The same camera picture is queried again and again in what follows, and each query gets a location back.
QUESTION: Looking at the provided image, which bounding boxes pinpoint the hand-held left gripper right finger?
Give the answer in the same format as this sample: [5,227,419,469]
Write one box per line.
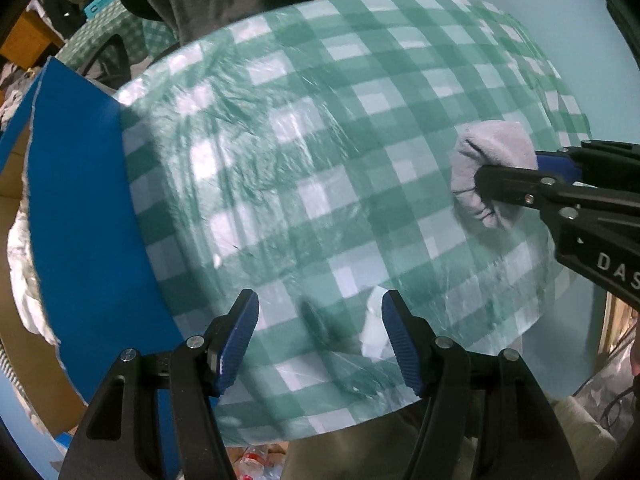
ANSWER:
[381,289,582,480]

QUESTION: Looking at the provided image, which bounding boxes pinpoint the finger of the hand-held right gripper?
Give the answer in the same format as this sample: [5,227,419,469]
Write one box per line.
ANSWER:
[474,164,583,222]
[534,140,640,188]

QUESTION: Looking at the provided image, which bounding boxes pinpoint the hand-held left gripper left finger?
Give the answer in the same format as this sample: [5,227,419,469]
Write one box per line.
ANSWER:
[59,288,261,480]

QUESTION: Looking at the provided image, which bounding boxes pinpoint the grey sock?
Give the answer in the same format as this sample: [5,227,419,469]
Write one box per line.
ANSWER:
[449,120,540,231]

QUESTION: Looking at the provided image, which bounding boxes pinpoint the blue-rimmed cardboard box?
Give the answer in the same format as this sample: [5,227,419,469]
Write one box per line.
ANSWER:
[0,57,197,480]

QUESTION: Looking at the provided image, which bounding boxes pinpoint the plastic bottles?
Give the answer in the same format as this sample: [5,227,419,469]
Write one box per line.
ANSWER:
[227,442,290,480]

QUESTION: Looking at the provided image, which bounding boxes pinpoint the plastic bag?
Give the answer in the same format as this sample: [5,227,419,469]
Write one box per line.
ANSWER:
[572,345,640,443]

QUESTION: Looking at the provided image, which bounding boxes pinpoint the white crumpled cloth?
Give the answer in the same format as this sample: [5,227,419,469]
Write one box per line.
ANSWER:
[6,204,62,347]

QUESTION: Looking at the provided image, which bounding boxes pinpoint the teal box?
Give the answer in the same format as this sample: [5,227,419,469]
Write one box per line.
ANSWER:
[81,0,119,19]

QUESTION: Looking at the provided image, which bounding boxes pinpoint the wooden cabinet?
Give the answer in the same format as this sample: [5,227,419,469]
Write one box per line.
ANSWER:
[0,10,67,68]

